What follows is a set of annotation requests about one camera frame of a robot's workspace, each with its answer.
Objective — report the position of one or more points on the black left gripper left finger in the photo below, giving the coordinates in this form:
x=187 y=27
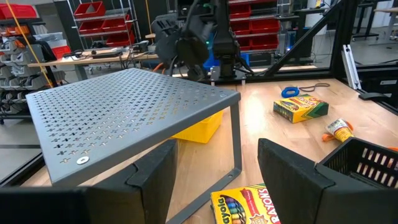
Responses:
x=124 y=202

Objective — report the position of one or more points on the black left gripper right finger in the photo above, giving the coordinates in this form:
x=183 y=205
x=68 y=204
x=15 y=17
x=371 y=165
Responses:
x=295 y=193

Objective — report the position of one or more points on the yellow green crayon box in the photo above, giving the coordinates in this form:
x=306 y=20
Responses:
x=300 y=109
x=242 y=205

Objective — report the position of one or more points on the large black plastic basket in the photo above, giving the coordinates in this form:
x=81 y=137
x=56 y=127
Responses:
x=342 y=161

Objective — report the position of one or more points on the plastic crayon pack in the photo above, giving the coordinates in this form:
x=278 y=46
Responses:
x=340 y=130

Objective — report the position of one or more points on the grey perforated metal shelf riser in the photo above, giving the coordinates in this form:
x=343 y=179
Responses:
x=124 y=118

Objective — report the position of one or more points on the yellow plastic basket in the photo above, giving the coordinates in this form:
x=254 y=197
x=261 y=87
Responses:
x=202 y=127

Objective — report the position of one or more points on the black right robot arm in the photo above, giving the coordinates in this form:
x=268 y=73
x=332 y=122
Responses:
x=225 y=46

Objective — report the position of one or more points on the blue plastic bin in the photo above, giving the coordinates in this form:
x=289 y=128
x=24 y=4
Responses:
x=208 y=63

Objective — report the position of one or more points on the red storage bin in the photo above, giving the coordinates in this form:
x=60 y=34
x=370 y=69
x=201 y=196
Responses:
x=60 y=51
x=90 y=27
x=116 y=24
x=239 y=11
x=119 y=40
x=88 y=9
x=264 y=42
x=18 y=11
x=264 y=25

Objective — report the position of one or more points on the wooden workbench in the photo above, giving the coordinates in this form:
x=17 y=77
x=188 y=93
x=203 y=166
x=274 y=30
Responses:
x=93 y=59

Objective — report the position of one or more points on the dark thin rubber band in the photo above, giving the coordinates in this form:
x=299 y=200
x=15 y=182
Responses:
x=325 y=84

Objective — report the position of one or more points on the silver aluminium bar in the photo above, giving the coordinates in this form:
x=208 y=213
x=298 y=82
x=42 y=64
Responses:
x=351 y=67

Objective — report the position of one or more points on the rack with grey bins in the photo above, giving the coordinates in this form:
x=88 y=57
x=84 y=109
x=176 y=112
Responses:
x=18 y=62

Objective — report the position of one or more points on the black flat bracket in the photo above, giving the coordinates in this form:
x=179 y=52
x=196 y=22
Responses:
x=373 y=96

